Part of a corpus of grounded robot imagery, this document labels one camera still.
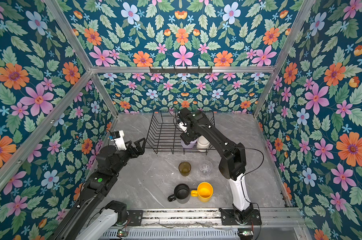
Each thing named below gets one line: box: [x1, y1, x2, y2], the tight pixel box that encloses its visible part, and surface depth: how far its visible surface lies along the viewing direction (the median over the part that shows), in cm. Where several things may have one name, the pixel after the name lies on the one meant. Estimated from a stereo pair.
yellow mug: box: [190, 182, 214, 203], surface depth 78 cm
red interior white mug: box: [196, 135, 210, 152], surface depth 92 cm
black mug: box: [167, 183, 190, 204], surface depth 79 cm
